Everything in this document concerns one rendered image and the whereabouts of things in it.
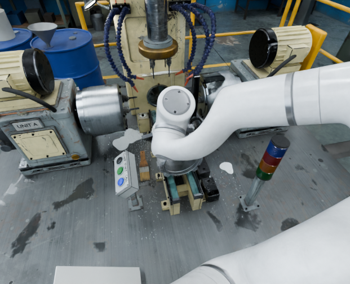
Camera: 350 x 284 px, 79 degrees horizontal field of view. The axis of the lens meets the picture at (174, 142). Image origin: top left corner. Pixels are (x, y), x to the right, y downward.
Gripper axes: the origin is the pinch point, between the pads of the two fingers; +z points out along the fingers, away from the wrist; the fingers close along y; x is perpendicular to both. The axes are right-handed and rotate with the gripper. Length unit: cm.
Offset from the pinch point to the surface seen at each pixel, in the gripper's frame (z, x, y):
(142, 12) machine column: 11, 66, 1
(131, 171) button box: 7.4, -8.1, -14.3
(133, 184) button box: 4.7, -13.3, -14.0
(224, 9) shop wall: 371, 416, 262
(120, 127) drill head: 28.4, 16.4, -17.7
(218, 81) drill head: 19.9, 29.9, 34.0
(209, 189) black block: 24.5, -20.9, 18.6
